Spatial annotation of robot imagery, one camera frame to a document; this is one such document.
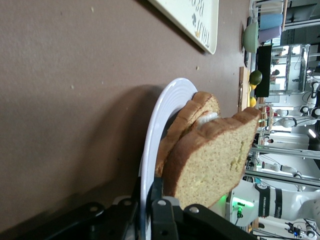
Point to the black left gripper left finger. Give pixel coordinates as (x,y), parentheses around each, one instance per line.
(87,222)

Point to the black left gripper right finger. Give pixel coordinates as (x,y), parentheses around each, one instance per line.
(165,222)

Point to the plain brown bread slice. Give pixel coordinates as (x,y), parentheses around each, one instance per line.
(212,162)

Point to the pale lavender round plate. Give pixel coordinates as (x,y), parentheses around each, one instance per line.
(155,130)

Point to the toast with fried egg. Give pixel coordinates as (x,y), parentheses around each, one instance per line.
(185,120)

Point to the fried egg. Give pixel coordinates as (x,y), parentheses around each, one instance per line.
(207,120)

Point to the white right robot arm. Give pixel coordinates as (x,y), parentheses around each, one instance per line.
(262,200)

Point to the yellow lemon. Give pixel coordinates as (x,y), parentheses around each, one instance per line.
(253,102)
(253,87)

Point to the wooden cutting board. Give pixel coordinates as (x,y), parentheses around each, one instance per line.
(243,85)

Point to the green avocado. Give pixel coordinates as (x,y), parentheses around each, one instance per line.
(255,77)

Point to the black screen panel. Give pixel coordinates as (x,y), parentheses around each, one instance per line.
(263,72)

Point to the pale green bowl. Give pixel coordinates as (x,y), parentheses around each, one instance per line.
(250,37)

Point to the cream bear print tray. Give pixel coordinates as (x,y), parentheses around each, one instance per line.
(195,20)

